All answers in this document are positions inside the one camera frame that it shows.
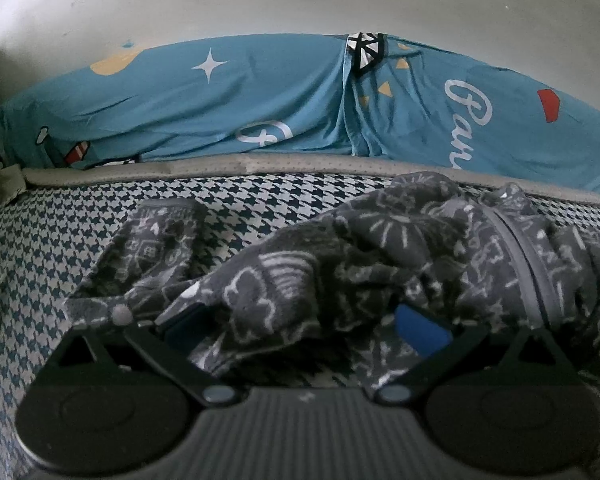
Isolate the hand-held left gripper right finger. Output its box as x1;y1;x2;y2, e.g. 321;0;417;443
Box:
372;303;582;406

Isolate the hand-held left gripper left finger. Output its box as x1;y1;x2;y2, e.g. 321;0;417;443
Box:
50;304;241;408

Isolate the grey patterned fleece garment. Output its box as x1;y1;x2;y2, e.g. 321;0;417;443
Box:
65;172;600;480

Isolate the houndstooth bed mat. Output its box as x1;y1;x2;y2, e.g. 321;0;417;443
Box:
0;157;600;461

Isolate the olive green cloth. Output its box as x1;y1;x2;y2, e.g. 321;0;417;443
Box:
0;162;27;207

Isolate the blue printed bed sheet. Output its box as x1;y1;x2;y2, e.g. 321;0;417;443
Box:
0;32;600;196

